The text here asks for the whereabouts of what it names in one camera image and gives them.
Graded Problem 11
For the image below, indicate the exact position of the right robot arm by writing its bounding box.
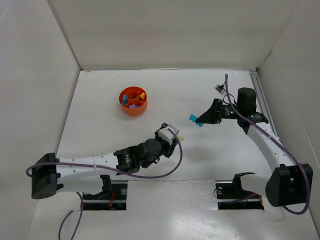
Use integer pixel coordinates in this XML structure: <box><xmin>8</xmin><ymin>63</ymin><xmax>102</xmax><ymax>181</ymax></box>
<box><xmin>195</xmin><ymin>87</ymin><xmax>313</xmax><ymax>207</ymax></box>

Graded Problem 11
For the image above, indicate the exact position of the aluminium rail right side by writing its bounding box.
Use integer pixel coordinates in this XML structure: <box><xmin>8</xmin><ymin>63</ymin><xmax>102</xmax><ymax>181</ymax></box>
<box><xmin>249</xmin><ymin>70</ymin><xmax>278</xmax><ymax>137</ymax></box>

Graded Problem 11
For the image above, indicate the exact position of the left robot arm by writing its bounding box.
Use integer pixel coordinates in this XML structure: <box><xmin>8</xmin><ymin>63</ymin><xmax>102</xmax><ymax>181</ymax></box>
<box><xmin>26</xmin><ymin>123</ymin><xmax>179</xmax><ymax>200</ymax></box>

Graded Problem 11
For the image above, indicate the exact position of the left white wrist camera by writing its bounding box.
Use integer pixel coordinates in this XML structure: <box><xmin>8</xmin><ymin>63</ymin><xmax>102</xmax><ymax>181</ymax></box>
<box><xmin>158</xmin><ymin>123</ymin><xmax>180</xmax><ymax>146</ymax></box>

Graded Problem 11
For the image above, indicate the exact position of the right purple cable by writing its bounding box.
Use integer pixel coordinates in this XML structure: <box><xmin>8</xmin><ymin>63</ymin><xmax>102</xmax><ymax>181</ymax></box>
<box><xmin>223</xmin><ymin>73</ymin><xmax>312</xmax><ymax>215</ymax></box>

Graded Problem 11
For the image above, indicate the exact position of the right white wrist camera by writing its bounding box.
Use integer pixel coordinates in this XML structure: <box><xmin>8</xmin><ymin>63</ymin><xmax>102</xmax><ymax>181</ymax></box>
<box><xmin>214</xmin><ymin>83</ymin><xmax>226</xmax><ymax>96</ymax></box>

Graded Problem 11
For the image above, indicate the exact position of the pale yellow lego brick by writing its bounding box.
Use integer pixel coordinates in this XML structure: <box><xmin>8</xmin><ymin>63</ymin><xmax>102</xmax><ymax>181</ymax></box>
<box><xmin>177</xmin><ymin>134</ymin><xmax>184</xmax><ymax>142</ymax></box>

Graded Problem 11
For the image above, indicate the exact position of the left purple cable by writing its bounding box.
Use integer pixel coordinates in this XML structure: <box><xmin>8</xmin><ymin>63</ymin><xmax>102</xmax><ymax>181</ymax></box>
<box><xmin>25</xmin><ymin>127</ymin><xmax>184</xmax><ymax>240</ymax></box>

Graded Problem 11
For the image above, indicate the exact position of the orange round divided container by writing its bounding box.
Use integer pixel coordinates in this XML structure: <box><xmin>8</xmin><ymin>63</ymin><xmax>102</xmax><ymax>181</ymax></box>
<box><xmin>118</xmin><ymin>86</ymin><xmax>148</xmax><ymax>117</ymax></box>

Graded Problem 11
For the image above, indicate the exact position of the yellow curved lego brick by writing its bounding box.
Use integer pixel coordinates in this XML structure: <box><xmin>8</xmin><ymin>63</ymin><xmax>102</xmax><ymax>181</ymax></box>
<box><xmin>139</xmin><ymin>92</ymin><xmax>146</xmax><ymax>100</ymax></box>

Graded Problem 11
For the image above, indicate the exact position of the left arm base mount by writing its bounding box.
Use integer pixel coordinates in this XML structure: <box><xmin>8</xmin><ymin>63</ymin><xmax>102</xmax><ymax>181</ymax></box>
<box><xmin>82</xmin><ymin>175</ymin><xmax>128</xmax><ymax>211</ymax></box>

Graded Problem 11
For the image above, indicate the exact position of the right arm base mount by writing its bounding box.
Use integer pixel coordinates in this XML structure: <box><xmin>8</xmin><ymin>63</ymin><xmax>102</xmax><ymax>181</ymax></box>
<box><xmin>213</xmin><ymin>172</ymin><xmax>264</xmax><ymax>210</ymax></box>

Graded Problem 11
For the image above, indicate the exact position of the turquoise lego brick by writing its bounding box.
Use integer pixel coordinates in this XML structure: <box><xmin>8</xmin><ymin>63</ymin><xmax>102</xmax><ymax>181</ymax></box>
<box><xmin>189</xmin><ymin>114</ymin><xmax>204</xmax><ymax>127</ymax></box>

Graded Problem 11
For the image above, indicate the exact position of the blue lego brick in container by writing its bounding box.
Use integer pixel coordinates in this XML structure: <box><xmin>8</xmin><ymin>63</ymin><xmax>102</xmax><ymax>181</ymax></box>
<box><xmin>121</xmin><ymin>94</ymin><xmax>128</xmax><ymax>106</ymax></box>

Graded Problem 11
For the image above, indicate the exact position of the purple cable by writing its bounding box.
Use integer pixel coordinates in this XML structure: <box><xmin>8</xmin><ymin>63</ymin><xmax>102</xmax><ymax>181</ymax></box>
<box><xmin>223</xmin><ymin>73</ymin><xmax>312</xmax><ymax>215</ymax></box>
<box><xmin>25</xmin><ymin>127</ymin><xmax>184</xmax><ymax>240</ymax></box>

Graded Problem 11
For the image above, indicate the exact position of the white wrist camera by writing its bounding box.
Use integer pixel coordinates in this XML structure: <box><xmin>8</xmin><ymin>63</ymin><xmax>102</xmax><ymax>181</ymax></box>
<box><xmin>158</xmin><ymin>123</ymin><xmax>180</xmax><ymax>146</ymax></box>
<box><xmin>214</xmin><ymin>83</ymin><xmax>226</xmax><ymax>96</ymax></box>

